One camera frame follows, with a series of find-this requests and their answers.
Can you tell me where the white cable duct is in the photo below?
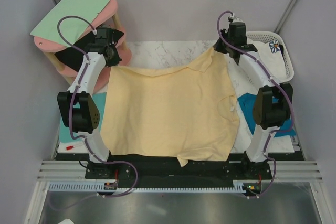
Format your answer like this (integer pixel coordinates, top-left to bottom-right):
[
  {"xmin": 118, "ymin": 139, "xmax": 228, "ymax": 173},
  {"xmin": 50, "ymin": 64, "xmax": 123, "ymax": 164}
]
[{"xmin": 48, "ymin": 180, "xmax": 262, "ymax": 194}]

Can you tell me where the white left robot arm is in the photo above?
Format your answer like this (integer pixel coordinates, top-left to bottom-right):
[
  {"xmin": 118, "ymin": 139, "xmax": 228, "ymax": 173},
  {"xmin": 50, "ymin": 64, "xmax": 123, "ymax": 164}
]
[{"xmin": 57, "ymin": 26, "xmax": 121, "ymax": 178}]

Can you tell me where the yellow t shirt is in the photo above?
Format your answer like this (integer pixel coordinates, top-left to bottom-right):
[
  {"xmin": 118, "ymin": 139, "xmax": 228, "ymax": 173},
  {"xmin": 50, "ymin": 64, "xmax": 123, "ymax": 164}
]
[{"xmin": 100, "ymin": 48, "xmax": 240, "ymax": 166}]

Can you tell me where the black clipboard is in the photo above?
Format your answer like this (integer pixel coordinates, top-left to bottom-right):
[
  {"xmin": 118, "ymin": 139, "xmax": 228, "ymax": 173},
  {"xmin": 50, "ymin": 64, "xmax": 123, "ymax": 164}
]
[{"xmin": 55, "ymin": 25, "xmax": 125, "ymax": 71}]

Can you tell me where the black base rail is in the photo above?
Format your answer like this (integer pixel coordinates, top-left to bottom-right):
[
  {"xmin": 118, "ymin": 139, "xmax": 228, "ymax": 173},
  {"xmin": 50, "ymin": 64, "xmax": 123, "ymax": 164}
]
[{"xmin": 54, "ymin": 152, "xmax": 307, "ymax": 189}]

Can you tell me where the white t shirt with flower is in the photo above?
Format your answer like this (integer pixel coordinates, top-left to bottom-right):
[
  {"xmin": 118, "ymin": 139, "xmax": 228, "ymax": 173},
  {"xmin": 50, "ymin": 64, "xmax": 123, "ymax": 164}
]
[{"xmin": 247, "ymin": 38, "xmax": 287, "ymax": 81}]

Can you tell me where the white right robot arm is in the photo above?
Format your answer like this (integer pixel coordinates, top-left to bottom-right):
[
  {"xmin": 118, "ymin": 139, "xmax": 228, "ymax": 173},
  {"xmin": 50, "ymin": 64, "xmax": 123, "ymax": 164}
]
[{"xmin": 214, "ymin": 22, "xmax": 293, "ymax": 179}]

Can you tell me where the red marker pen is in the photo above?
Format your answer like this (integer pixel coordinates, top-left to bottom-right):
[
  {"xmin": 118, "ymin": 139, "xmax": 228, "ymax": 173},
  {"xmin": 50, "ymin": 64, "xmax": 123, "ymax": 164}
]
[{"xmin": 65, "ymin": 142, "xmax": 84, "ymax": 151}]

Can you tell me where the green clipboard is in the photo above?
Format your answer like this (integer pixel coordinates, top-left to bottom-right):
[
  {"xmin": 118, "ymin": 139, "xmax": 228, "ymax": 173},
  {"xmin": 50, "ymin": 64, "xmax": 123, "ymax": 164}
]
[{"xmin": 30, "ymin": 0, "xmax": 110, "ymax": 47}]

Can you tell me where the blue t shirt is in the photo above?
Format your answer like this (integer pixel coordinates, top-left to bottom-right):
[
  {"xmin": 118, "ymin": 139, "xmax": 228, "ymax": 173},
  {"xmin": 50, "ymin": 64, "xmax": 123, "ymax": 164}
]
[{"xmin": 238, "ymin": 93, "xmax": 297, "ymax": 138}]

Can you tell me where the white plastic basket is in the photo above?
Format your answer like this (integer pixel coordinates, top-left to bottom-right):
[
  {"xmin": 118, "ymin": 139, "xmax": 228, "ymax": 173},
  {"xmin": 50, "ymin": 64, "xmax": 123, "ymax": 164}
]
[{"xmin": 246, "ymin": 31, "xmax": 294, "ymax": 82}]

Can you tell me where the pink three tier shelf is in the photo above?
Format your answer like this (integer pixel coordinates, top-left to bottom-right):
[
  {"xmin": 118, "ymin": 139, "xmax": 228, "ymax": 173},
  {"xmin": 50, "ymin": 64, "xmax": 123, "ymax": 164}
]
[{"xmin": 34, "ymin": 0, "xmax": 132, "ymax": 93}]

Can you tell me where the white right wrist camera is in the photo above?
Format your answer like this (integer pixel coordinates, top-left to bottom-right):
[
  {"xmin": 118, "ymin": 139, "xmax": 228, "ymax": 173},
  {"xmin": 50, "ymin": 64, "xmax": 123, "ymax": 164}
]
[{"xmin": 228, "ymin": 15, "xmax": 243, "ymax": 23}]

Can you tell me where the teal cutting board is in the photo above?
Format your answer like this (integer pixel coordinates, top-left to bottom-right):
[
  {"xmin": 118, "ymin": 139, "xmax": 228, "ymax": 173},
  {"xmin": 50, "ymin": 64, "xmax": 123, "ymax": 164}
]
[{"xmin": 57, "ymin": 91, "xmax": 107, "ymax": 143}]

